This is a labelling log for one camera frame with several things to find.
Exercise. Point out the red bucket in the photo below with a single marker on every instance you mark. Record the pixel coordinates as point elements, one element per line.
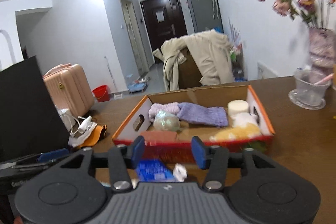
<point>101,94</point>

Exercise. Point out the light interior door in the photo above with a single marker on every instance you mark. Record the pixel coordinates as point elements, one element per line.
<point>134,35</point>

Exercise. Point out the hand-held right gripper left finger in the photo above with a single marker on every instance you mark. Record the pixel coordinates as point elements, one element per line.
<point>137,149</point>

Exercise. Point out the pink textured vase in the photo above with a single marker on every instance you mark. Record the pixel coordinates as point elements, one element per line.
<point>321,50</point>

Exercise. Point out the purple towel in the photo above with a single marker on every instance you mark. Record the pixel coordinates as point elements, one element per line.
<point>202,113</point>

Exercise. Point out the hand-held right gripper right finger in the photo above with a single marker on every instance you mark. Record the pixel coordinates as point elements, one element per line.
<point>198,153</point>

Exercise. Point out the beige coat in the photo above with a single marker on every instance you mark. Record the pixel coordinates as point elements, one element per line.
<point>210,58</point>

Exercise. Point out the blue floor trolley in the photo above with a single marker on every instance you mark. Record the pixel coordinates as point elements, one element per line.
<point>137,88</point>

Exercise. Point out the grey refrigerator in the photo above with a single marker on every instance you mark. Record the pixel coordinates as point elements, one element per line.
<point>203,11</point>

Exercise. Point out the red cardboard box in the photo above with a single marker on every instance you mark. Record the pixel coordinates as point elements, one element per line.
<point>183,153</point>

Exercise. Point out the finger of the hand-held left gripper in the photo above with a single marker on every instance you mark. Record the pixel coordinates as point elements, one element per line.
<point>52,155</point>

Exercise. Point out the white umbrella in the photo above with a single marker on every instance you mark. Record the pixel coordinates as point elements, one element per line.
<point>214,1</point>

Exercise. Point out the pink suitcase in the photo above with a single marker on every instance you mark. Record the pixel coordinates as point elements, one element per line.
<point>69,90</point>

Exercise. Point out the pink towel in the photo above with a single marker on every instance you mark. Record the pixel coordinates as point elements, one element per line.
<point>161,108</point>

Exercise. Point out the blue printed packet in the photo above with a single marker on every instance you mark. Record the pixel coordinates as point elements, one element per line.
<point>155,170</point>

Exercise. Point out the clear plastic cup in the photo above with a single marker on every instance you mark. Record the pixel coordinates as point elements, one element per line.
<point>309,92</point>

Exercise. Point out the white handheld device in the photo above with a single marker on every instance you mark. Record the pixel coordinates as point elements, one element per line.
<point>84,125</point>

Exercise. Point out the dark brown entrance door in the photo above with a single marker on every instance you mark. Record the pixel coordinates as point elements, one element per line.
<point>164,19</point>

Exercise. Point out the orange cloth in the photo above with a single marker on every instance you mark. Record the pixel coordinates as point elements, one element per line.
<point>95,134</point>

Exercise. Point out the black paper bag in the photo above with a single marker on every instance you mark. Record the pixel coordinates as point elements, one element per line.
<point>26,108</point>

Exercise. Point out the yellow plush toy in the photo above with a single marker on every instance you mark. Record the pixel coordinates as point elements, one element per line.
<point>236,132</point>

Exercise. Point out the round white sponge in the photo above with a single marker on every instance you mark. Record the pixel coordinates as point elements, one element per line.
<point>237,107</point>

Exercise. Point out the small crumpled white paper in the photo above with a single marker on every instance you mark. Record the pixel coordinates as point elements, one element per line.
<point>180,172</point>

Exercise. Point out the brown chair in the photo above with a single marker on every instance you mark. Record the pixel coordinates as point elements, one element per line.
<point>190,71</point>

